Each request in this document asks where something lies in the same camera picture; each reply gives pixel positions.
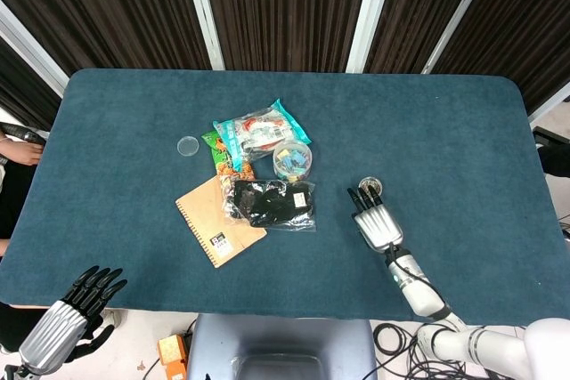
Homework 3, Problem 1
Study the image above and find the clear tub of coloured clips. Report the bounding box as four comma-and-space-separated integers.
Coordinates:
272, 141, 314, 183

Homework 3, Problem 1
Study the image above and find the green orange snack packet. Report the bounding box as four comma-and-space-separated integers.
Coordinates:
200, 129, 257, 182

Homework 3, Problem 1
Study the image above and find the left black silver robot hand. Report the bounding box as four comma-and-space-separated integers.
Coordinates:
17, 264, 129, 376

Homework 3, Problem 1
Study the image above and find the brown spiral notebook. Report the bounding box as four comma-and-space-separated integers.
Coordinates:
175, 174, 268, 270

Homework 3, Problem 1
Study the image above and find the teal edged clear snack bag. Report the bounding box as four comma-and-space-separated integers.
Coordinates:
212, 98, 313, 173

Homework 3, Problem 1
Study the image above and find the person with bare skin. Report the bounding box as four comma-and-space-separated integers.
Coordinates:
0, 120, 49, 256

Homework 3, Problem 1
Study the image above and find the black item in clear bag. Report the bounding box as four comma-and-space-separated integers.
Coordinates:
221, 176, 318, 233

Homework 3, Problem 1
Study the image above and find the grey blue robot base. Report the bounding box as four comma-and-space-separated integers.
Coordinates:
185, 312, 378, 380

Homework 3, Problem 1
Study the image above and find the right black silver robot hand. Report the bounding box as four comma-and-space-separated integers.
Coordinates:
346, 185, 404, 251

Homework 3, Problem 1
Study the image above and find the white frame post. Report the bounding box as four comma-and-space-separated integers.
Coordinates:
419, 0, 501, 75
0, 0, 71, 99
179, 0, 225, 71
345, 0, 400, 74
527, 93, 570, 124

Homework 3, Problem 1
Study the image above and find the dark brown curtain panel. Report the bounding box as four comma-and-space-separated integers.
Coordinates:
363, 0, 489, 75
0, 36, 62, 133
199, 0, 374, 73
0, 0, 212, 84
432, 0, 570, 115

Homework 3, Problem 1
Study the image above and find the black cable bundle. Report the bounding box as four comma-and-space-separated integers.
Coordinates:
372, 318, 531, 380

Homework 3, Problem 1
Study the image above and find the orange box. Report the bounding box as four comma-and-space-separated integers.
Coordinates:
157, 334, 189, 380

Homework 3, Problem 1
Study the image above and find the person with white shoe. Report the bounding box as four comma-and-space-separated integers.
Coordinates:
532, 126, 570, 179

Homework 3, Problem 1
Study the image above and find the small round metal dish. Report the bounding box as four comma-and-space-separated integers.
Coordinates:
358, 175, 385, 198

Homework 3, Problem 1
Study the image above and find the thin black cable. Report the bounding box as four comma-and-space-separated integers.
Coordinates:
142, 317, 211, 380

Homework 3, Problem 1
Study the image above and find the clear round plastic lid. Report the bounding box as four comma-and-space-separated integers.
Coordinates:
176, 135, 201, 158

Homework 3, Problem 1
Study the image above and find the blue felt table cloth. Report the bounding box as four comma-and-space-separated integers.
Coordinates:
0, 68, 570, 327

